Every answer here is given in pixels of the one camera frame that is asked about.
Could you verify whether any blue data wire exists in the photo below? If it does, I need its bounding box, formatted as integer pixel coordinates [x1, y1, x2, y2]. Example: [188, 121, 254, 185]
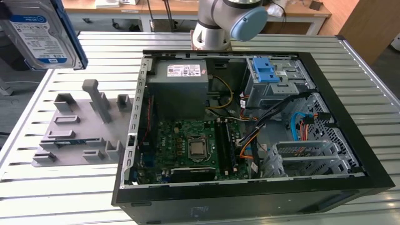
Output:
[242, 112, 314, 160]

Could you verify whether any hard disk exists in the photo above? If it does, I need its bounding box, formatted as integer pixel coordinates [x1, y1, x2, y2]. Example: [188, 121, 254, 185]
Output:
[0, 0, 90, 71]

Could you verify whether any silver disk bay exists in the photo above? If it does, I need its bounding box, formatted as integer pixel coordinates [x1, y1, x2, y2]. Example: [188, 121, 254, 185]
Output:
[264, 140, 367, 179]

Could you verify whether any grey power supply unit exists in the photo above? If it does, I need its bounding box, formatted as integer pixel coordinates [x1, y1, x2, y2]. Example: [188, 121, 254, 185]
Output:
[147, 58, 210, 121]

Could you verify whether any black RAM slot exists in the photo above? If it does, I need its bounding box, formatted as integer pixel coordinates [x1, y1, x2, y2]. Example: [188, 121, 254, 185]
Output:
[219, 118, 230, 175]
[215, 118, 226, 175]

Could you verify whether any green motherboard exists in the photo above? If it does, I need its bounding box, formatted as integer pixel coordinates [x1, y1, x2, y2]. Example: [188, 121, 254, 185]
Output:
[138, 118, 251, 185]

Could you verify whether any silver CPU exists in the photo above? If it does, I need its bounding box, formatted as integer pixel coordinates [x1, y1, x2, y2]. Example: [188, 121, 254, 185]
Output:
[190, 141, 206, 157]

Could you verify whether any metal CPU socket cover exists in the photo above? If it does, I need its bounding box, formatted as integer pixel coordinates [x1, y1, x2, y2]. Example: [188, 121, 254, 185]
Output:
[186, 135, 210, 162]

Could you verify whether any green RAM stick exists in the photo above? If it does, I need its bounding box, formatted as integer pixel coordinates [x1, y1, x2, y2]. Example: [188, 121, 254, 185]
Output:
[52, 139, 87, 145]
[226, 120, 240, 174]

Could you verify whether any silver drive cage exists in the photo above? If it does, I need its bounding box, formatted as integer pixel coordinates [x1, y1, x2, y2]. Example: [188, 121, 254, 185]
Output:
[243, 56, 316, 110]

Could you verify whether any black graphics card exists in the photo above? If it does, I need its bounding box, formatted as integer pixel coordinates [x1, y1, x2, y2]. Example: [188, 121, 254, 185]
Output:
[170, 165, 218, 184]

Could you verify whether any blue plastic drive latch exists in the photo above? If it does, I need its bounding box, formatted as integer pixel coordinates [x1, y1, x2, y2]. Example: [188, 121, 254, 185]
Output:
[252, 57, 280, 83]

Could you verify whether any black PC case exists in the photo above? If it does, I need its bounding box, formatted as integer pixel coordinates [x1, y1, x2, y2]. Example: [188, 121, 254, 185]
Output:
[111, 49, 395, 225]

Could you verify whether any grey parts rack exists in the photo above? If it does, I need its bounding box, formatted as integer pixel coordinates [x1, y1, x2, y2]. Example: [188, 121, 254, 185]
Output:
[30, 79, 136, 167]

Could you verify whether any wooden top desk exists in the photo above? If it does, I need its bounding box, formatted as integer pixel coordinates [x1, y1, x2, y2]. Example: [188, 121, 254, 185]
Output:
[62, 0, 332, 36]

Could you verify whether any grey metal foot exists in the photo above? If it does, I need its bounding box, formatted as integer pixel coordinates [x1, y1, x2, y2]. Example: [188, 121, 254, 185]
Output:
[0, 77, 15, 97]

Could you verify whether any black mesh waste bin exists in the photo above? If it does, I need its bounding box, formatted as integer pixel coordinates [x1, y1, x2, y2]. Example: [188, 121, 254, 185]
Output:
[0, 23, 34, 71]

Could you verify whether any brown wooden cabinet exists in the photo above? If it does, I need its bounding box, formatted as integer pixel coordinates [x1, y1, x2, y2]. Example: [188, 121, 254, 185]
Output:
[319, 0, 400, 65]

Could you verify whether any white appliance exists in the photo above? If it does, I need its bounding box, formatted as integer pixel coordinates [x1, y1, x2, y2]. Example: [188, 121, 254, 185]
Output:
[390, 32, 400, 51]

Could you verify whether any yellow power cable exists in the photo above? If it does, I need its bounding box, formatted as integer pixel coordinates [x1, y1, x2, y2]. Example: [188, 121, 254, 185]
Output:
[206, 75, 235, 111]

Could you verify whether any black cable bundle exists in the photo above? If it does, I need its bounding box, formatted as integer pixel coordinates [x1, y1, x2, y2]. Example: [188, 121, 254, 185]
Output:
[236, 91, 315, 179]

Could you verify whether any orange red power wire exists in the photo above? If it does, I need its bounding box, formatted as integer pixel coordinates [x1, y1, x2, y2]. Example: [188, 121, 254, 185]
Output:
[239, 112, 332, 160]

